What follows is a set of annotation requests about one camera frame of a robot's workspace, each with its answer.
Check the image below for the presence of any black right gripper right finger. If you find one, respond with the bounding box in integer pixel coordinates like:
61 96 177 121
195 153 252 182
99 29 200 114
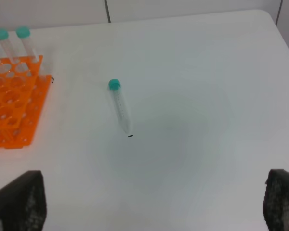
263 169 289 231

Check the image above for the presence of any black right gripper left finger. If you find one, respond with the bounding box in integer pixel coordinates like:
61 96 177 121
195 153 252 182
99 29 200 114
0 170 47 231

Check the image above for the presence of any clear test tube teal cap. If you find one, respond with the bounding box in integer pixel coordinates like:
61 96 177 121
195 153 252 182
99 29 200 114
108 79 132 137

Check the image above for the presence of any orange test tube rack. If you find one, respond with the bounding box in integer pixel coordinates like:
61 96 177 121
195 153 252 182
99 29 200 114
0 55 53 149

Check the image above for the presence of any row tube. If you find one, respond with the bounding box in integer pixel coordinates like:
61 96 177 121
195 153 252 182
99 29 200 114
0 28 20 64
16 26 39 63

